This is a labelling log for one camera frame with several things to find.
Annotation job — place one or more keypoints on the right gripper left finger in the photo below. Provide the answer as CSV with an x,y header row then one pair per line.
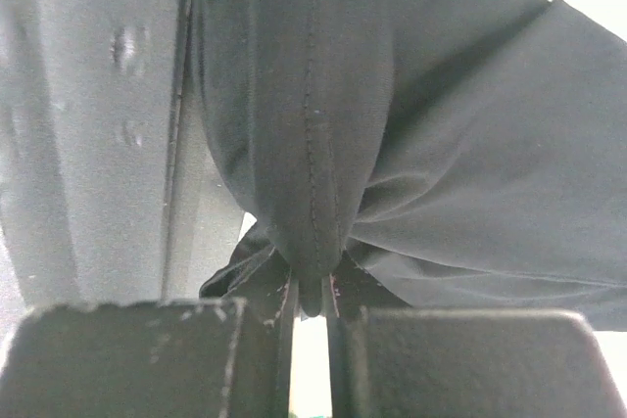
x,y
225,357

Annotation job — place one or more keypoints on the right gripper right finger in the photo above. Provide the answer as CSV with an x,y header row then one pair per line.
x,y
388,359

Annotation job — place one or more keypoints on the black printed t shirt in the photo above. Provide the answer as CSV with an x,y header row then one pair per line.
x,y
467,153

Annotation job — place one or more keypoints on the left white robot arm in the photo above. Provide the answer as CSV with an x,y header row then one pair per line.
x,y
108,192

